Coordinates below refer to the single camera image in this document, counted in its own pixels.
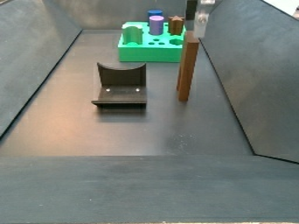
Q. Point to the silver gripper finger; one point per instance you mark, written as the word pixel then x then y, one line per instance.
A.
pixel 190 9
pixel 202 17

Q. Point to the brown two-pronged square-circle object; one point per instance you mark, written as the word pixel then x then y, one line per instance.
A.
pixel 187 65

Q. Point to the black curved fixture stand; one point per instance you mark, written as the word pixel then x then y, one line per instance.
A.
pixel 122 85

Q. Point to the brown star peg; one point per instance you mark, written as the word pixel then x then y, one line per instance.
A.
pixel 175 25

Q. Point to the blue cylinder peg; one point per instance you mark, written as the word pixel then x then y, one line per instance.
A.
pixel 154 13

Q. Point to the purple cylinder peg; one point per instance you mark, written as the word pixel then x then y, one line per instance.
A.
pixel 157 25

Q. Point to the green shape-sorter base block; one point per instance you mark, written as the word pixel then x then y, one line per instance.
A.
pixel 159 48

